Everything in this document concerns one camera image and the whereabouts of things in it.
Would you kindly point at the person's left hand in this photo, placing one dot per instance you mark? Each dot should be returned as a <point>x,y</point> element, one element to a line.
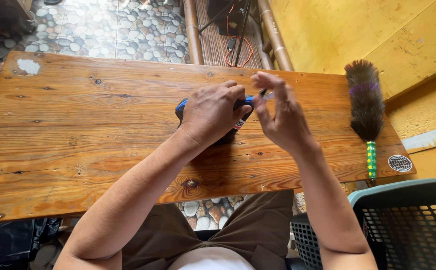
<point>206,116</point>

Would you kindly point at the person's right hand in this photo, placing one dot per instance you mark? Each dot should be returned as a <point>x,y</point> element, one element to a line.
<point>283,120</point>

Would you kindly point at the bamboo bench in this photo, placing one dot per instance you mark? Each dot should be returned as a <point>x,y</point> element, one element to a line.
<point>210,45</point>

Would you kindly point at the small black power adapter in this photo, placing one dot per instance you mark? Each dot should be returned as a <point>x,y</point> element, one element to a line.
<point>231,44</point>

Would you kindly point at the black tripod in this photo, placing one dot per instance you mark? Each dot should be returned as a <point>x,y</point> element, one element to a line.
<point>243,33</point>

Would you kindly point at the round globe sticker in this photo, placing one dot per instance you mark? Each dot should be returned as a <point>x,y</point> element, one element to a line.
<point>400,163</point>

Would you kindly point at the person's white shirt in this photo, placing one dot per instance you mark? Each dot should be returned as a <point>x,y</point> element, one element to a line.
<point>210,260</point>

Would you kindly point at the teal plastic laundry basket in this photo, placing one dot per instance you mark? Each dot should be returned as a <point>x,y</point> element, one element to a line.
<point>409,228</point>

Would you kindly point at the black plastic bag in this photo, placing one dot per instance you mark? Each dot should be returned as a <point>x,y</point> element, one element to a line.
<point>7,240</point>

